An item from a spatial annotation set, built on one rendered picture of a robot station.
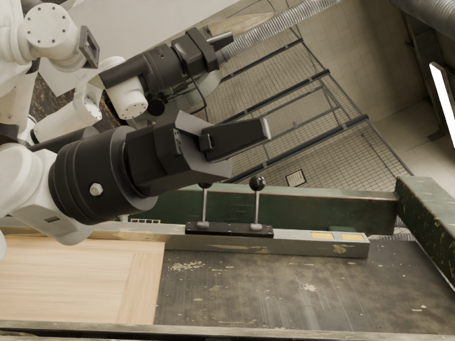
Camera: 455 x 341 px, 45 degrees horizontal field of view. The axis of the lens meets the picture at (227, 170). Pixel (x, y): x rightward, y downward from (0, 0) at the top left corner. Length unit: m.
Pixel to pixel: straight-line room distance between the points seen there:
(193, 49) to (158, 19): 3.60
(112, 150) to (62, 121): 0.66
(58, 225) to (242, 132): 0.23
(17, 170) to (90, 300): 0.52
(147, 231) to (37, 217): 0.66
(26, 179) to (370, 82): 9.85
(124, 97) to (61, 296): 0.40
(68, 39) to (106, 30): 3.98
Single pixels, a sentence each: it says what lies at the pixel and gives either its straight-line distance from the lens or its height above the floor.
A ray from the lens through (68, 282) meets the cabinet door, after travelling 1.11.
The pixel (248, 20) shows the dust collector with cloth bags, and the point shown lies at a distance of 6.97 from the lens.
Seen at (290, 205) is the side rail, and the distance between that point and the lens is 1.47.
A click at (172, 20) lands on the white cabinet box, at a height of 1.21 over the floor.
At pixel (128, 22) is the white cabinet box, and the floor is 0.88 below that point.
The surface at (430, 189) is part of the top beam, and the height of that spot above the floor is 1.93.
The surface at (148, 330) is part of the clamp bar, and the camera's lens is 0.87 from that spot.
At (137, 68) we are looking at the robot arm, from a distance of 1.10.
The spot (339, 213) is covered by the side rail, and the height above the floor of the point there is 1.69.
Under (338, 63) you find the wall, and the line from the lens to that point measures 9.97.
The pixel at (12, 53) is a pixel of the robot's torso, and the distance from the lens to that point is 0.87.
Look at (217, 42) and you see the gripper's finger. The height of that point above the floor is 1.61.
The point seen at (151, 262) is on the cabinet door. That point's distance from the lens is 1.15.
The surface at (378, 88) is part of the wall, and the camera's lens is 10.40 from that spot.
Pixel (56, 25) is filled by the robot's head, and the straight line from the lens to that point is 0.82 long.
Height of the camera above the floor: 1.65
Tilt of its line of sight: 7 degrees down
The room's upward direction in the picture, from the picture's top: 64 degrees clockwise
